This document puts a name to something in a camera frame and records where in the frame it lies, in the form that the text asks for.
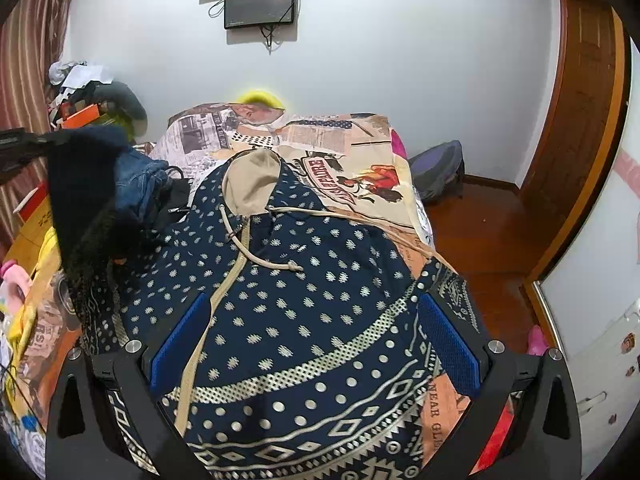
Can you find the navy patterned hoodie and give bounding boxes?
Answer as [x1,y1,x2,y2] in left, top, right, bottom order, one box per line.
[76,148,480,479]

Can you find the clutter pile of clothes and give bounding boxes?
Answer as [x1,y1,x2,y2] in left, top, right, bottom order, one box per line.
[48,62,148,143]

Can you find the orange box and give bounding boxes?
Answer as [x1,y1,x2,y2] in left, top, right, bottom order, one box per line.
[61,104,101,129]

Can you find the cardboard box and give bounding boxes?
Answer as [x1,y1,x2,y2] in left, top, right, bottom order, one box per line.
[3,181,52,275]

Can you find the striped curtain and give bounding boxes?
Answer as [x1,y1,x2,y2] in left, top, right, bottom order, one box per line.
[0,0,91,252]

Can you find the yellow cloth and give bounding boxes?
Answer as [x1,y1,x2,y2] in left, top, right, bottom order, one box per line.
[6,226,61,366]

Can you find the folded blue denim jeans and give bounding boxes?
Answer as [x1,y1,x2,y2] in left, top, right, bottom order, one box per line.
[114,146,170,224]

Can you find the pink plush toy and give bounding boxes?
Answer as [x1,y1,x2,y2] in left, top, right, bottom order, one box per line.
[0,260,32,314]

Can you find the wooden door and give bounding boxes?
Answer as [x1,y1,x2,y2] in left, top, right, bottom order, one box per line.
[521,0,630,282]

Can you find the grey purple backpack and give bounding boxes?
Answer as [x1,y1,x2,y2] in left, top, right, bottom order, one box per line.
[409,140,465,203]

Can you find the printed bed cover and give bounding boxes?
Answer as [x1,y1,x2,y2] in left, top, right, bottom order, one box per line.
[1,103,470,479]

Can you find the yellow pillow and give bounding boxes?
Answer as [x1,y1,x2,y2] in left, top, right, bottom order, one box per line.
[235,89,285,110]

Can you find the wall mounted small monitor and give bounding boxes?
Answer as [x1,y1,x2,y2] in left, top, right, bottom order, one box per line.
[224,0,296,29]

